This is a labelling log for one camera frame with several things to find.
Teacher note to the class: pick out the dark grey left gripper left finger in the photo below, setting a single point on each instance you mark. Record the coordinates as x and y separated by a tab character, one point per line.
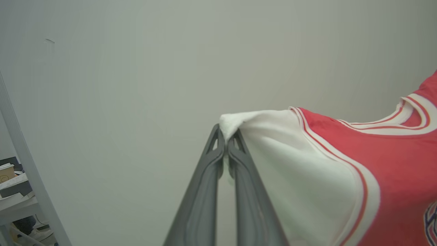
201	205

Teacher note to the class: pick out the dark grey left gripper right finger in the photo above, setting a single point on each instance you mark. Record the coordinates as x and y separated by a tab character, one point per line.
252	212

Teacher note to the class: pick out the red and white basketball jersey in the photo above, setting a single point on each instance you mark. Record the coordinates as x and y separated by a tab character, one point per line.
341	177

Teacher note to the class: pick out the white desk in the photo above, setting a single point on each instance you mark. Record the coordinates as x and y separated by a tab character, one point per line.
17	206

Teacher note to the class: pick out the brown cardboard box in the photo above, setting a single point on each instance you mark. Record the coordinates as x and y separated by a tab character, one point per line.
6	174

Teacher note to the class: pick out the grey metal post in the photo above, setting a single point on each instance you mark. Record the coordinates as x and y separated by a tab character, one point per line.
30	184

